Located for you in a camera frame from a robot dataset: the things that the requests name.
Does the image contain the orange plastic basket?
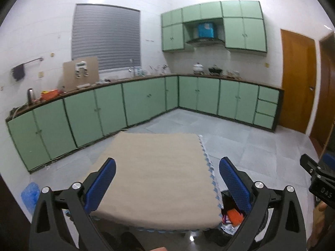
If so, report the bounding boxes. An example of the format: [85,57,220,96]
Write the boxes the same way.
[40,89,62,101]

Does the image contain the brown wooden door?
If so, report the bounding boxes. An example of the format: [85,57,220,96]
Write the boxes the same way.
[279,29,317,133]
[310,32,334,148]

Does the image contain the person's right hand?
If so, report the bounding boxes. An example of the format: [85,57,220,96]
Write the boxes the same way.
[307,201,328,250]

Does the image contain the white cooking pot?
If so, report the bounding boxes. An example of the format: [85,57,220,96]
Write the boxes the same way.
[193,63,204,75]

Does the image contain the black wok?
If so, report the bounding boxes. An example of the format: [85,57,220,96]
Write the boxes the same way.
[208,65,223,76]

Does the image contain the grey window blind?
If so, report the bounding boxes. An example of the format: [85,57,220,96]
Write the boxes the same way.
[72,4,141,70]

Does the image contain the green kitchen cabinets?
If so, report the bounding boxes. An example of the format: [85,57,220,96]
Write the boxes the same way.
[6,75,284,172]
[161,0,267,54]

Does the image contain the blue box above hood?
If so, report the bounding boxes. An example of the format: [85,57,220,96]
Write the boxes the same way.
[198,22,216,38]

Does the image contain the blue plastic bag on floor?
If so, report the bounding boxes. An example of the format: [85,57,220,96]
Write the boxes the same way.
[21,182,40,215]

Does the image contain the chrome sink faucet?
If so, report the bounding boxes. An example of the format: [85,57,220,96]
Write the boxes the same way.
[128,58,135,78]

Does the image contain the brown cardboard board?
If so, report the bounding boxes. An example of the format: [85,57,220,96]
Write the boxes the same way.
[63,57,99,91]

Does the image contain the orange foam net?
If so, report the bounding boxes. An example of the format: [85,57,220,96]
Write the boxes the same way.
[227,209,244,227]

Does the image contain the green upper kitchen cabinets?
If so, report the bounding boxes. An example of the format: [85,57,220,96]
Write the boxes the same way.
[161,0,267,54]

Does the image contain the black trash bin with bag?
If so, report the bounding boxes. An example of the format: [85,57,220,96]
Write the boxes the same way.
[204,190,246,246]

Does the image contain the beige tablecloth with blue trim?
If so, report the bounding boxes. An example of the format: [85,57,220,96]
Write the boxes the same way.
[90,132,223,231]

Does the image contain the green lower kitchen cabinets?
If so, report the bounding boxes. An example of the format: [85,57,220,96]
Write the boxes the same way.
[6,75,284,172]

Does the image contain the dark hanging towel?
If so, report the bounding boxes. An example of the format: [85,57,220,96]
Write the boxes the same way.
[11,64,26,82]

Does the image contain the chrome towel rail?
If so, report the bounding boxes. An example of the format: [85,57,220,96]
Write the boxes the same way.
[11,57,44,71]

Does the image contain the range hood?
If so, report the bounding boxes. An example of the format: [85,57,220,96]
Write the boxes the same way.
[186,37,225,47]

